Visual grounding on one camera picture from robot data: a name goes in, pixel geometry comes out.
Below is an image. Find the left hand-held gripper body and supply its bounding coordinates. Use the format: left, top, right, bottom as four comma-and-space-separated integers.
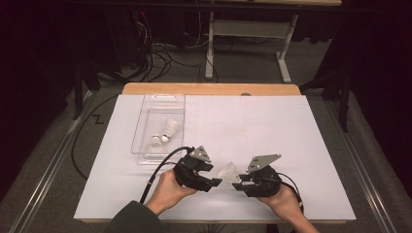
172, 145, 213, 192

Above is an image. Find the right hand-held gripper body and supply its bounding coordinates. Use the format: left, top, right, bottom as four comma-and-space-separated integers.
241, 153, 284, 199

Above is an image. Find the white feather shuttlecock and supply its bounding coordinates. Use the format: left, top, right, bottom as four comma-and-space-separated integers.
147, 133, 163, 155
216, 160, 243, 184
160, 118, 182, 144

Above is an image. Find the clear plastic container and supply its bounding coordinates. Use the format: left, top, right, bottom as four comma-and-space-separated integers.
130, 93, 187, 166

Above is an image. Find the person's left hand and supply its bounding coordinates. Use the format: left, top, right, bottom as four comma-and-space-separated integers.
145, 168, 199, 216

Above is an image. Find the person's right hand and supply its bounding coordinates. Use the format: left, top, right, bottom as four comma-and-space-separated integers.
257, 183, 304, 222

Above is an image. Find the white paper sheet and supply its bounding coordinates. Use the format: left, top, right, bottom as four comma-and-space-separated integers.
73, 93, 357, 223

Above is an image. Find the black metal stand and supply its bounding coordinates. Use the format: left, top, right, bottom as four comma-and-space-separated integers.
299, 67, 354, 134
71, 59, 102, 121

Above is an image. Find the white-legged background desk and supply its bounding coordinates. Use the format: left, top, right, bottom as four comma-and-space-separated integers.
204, 0, 343, 84

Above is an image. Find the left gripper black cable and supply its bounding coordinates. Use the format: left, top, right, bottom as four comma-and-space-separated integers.
138, 146, 194, 206

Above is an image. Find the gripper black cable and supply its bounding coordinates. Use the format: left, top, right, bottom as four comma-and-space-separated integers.
138, 146, 194, 206
277, 172, 306, 216

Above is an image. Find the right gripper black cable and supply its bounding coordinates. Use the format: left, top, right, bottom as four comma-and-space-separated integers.
277, 172, 306, 216

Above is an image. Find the metal floor rail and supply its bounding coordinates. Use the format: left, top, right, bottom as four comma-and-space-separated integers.
8, 90, 98, 233
320, 96, 400, 233

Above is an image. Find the tangle of floor cables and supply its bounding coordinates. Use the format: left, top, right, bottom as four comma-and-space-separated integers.
127, 9, 222, 83

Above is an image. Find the black floor cable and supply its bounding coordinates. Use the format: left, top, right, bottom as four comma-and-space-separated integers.
71, 94, 120, 181

